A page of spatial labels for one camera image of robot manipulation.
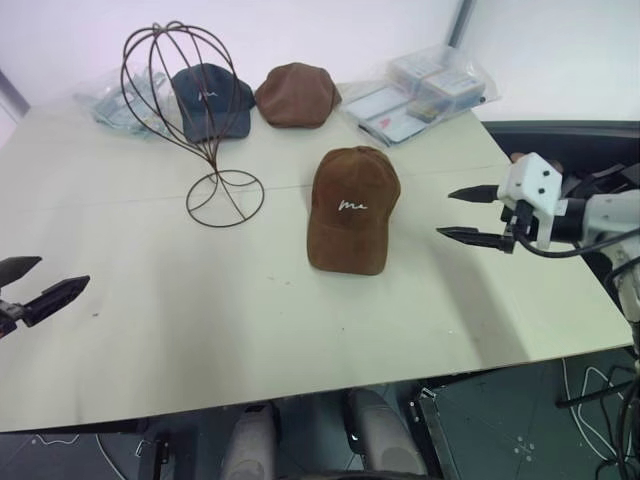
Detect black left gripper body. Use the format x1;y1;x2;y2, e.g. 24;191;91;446
0;297;27;342

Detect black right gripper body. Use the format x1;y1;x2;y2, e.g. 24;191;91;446
499;198;540;247

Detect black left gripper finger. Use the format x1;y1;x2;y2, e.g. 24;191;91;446
0;255;43;290
21;274;92;329

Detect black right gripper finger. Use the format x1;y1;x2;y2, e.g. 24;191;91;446
435;226;515;255
447;184;501;204

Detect clear sleeve with flat cards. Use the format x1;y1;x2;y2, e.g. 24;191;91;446
343;83;442;149

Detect clear bag with card boxes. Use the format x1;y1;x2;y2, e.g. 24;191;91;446
385;42;502;122

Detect brown embroidered baseball cap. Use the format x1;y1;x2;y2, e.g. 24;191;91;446
305;145;403;277

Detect clear bag with blue items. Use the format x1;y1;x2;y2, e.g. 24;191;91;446
73;68;187;145

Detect black floor panel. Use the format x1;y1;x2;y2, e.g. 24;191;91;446
415;349;640;480

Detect plain brown cap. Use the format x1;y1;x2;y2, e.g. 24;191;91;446
254;61;343;127

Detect grey rounded robot leg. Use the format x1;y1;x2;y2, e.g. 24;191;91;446
218;402;279;480
345;387;417;480

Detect navy embroidered baseball cap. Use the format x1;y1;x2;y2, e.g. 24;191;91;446
170;63;256;143

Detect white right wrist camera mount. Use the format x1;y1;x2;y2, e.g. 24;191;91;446
496;152;570;250

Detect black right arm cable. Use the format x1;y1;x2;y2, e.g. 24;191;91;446
517;219;640;260

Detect brown wire hat stand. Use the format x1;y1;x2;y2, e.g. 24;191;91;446
120;20;266;227

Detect black floor cables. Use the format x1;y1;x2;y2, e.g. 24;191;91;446
555;367;640;480

